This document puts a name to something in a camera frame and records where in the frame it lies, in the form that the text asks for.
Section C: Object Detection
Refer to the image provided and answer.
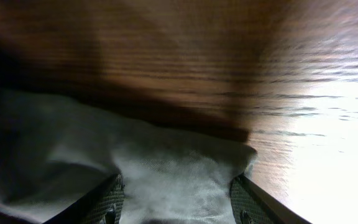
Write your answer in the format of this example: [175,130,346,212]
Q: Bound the grey shorts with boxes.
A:
[0,88,257,223]

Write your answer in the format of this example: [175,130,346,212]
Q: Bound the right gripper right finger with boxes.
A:
[229,174,310,224]

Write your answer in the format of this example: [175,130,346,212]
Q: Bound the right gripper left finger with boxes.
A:
[44,174,125,224]

